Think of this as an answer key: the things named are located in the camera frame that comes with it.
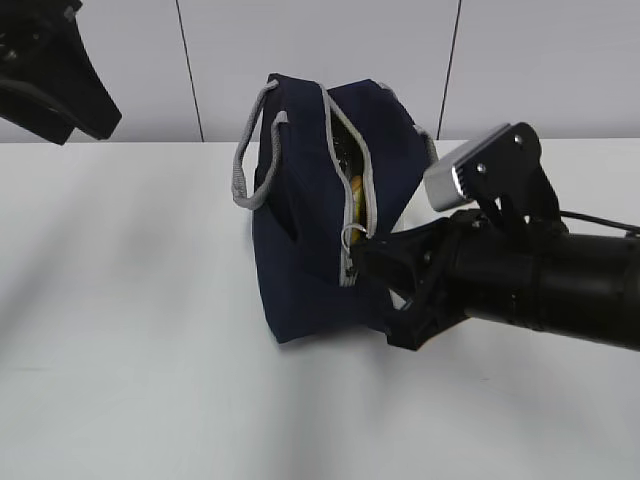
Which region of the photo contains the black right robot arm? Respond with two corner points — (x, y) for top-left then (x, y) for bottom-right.
(351, 209), (639, 351)

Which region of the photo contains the brown bread roll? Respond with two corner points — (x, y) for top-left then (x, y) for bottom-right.
(351, 175), (366, 226)

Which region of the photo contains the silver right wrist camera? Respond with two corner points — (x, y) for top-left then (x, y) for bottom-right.
(424, 122), (542, 212)

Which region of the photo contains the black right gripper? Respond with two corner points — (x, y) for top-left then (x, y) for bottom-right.
(350, 209), (530, 350)

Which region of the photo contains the metal zipper pull ring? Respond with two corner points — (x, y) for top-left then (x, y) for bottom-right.
(340, 223), (374, 274)

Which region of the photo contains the navy blue lunch bag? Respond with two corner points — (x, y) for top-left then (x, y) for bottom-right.
(231, 73), (437, 344)

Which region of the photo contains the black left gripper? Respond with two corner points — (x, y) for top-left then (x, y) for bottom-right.
(1, 1), (122, 145)

